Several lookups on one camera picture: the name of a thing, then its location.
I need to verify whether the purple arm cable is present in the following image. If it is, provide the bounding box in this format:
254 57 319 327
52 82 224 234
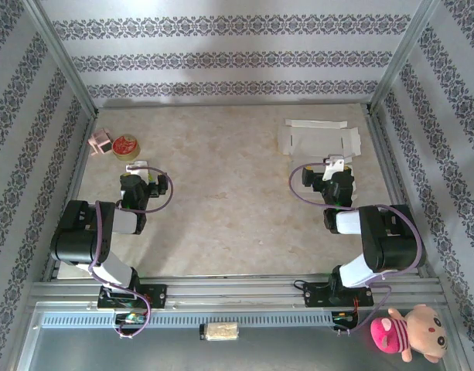
88 164 175 340
289 162 423 337

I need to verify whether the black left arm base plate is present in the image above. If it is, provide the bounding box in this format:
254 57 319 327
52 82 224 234
97 283 169 311

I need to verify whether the aluminium front rail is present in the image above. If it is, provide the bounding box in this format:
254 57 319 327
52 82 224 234
27 272 448 312

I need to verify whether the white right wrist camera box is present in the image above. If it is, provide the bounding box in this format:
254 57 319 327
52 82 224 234
322 155 346 182

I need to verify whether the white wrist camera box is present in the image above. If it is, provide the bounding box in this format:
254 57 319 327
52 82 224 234
125 159 150 174
322 155 346 182

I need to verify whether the small pink toy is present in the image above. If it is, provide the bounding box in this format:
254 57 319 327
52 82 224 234
87 128 114 157

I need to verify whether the aluminium frame post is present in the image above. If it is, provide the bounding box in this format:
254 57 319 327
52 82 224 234
22 0 99 117
369 0 443 114

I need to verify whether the grey slotted cable duct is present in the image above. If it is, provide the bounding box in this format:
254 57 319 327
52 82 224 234
39 311 361 329

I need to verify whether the aluminium side rail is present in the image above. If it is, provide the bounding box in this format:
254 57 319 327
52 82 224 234
364 104 431 278
42 110 99 282

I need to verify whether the beige and pink plush toy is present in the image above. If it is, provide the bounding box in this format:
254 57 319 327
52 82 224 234
370 303 451 363

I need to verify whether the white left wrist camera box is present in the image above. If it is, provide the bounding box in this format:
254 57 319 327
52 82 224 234
125 159 150 174

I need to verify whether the small circuit board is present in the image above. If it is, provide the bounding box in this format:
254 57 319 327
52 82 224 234
114 311 147 325
332 310 358 325

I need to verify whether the grey metal shelf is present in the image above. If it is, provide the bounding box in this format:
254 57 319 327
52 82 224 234
14 301 464 371

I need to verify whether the red round tin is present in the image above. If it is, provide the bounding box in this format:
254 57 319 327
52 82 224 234
111 133 142 160

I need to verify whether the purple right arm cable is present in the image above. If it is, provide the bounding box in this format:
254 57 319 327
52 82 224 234
289 162 423 337

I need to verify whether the white and yellow paper box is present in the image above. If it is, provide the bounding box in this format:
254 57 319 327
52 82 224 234
276 118 363 158

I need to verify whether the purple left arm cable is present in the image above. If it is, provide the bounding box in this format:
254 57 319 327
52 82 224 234
88 164 175 340

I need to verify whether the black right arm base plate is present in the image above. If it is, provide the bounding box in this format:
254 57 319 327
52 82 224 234
303 281 375 309

